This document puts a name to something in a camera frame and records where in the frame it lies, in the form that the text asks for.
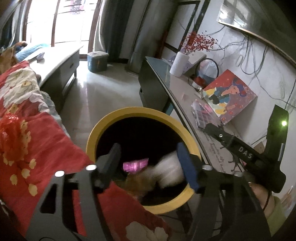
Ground white plastic bag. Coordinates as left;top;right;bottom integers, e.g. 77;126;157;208
148;152;186;189

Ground person's right hand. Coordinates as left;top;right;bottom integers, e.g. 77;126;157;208
248;182;275;218

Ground yellow round trash bin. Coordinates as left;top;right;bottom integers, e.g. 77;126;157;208
85;107;202;215

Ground clear bead organizer box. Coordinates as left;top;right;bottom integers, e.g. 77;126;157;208
191;99;221;129

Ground grey coffee table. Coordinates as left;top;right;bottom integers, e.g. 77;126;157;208
25;43;85;112

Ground red berry branches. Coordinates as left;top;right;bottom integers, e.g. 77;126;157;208
180;31;219;56

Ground wall-mounted television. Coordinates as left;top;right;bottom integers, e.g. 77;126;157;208
217;0;296;68

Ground dark glass-top console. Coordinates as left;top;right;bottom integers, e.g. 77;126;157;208
138;56;266;177

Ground red plastic wrapper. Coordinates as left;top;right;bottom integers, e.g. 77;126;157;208
0;113;28;161

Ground glass balcony door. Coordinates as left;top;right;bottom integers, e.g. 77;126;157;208
23;0;98;47

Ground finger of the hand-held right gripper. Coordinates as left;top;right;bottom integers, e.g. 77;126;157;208
203;123;234;149

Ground round black-framed mirror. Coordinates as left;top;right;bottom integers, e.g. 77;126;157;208
195;58;220;87

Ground colourful canvas painting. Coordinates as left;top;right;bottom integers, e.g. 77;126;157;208
202;69;258;126

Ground white book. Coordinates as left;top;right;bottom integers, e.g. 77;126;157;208
28;52;46;62

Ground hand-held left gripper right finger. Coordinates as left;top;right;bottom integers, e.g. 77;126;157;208
176;142;272;241

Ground black wall cables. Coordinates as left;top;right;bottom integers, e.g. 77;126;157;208
215;23;296;110

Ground grey curtain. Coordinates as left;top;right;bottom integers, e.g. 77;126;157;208
92;0;148;63
0;0;28;47

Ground white ribbed vase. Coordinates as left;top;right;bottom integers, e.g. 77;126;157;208
169;51;190;77

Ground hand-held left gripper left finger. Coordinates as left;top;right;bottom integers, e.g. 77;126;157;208
23;143;122;241

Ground pink foil wrapper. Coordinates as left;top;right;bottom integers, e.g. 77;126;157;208
122;158;149;174

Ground blue storage box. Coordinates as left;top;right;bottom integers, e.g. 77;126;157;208
87;51;109;73

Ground red floral blanket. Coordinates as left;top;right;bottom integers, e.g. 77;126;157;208
0;60;176;241

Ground orange cat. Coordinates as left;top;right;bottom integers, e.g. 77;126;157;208
0;40;28;75

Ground silver standing air conditioner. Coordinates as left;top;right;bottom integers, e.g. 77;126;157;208
125;0;162;75

